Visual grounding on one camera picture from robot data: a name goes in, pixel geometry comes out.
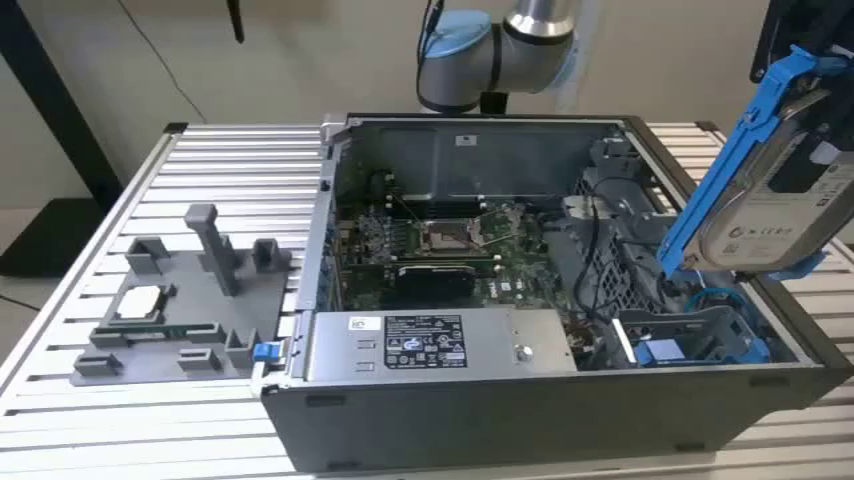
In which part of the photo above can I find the hard disk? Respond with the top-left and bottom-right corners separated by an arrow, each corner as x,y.
656,43 -> 854,286
632,319 -> 774,365

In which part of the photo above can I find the blue disk wire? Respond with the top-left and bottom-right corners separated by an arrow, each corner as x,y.
684,283 -> 743,329

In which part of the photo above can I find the grey disk bay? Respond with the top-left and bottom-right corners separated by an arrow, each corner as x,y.
543,167 -> 762,366

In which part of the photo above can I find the black RAM slot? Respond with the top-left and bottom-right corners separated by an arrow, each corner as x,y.
384,194 -> 487,217

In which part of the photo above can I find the metal socket cover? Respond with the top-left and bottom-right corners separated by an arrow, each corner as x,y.
474,204 -> 528,247

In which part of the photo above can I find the green motherboard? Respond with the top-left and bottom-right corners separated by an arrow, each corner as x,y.
332,197 -> 575,314

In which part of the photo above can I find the CPU socket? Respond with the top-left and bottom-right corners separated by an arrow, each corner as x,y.
416,218 -> 483,253

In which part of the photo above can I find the thin locking lever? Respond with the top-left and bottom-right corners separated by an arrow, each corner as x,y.
391,195 -> 423,222

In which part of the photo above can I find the black graphics card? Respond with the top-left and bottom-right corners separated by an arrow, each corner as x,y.
392,263 -> 479,307

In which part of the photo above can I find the silver power supply unit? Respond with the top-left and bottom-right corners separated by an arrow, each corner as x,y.
303,307 -> 580,379

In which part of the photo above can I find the black antenna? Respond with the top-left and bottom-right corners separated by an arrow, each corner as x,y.
224,0 -> 247,45

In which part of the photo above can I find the dark grey PC case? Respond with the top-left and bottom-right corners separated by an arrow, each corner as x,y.
249,112 -> 854,474

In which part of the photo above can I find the grey parts rack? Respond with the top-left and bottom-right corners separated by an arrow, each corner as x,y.
69,202 -> 299,389

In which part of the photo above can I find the green RAM stick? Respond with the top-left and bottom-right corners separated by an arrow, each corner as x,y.
123,323 -> 225,342

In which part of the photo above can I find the silver CPU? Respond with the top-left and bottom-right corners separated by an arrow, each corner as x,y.
113,285 -> 167,321

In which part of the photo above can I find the black monitor stand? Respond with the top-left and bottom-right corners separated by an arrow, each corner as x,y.
0,0 -> 128,279

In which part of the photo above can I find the black wire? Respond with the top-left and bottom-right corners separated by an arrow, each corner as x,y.
574,177 -> 642,321

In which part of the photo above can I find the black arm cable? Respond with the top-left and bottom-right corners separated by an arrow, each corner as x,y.
416,0 -> 447,66

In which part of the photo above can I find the thin black wall cable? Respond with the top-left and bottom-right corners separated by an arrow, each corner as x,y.
117,0 -> 209,125

